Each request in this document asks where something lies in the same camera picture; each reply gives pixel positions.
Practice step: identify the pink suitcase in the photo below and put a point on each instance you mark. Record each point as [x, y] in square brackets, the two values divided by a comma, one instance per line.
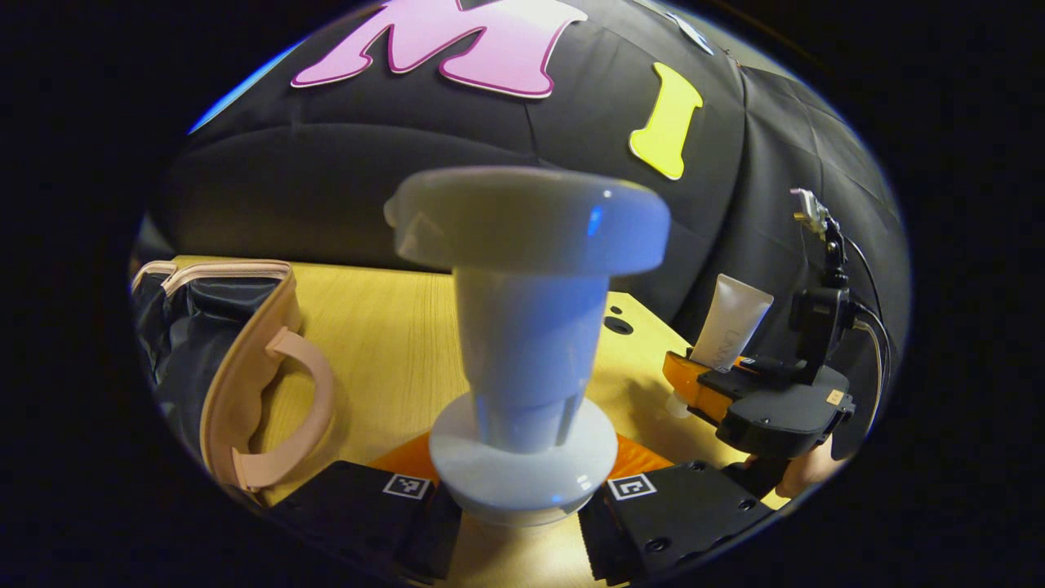
[245, 384]

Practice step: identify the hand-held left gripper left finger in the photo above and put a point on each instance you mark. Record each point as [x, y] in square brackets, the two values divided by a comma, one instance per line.
[359, 506]

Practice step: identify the white pump bottle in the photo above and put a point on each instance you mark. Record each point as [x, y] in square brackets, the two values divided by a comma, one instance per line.
[531, 327]

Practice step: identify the white squeeze tube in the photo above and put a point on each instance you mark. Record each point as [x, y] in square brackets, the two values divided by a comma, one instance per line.
[735, 318]

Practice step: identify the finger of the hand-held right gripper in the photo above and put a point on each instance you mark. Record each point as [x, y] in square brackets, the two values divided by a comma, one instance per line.
[690, 384]

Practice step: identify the black backdrop cloth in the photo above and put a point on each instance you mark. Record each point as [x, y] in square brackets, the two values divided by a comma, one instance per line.
[326, 180]

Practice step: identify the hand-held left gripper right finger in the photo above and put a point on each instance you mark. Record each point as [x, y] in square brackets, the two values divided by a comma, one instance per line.
[694, 506]

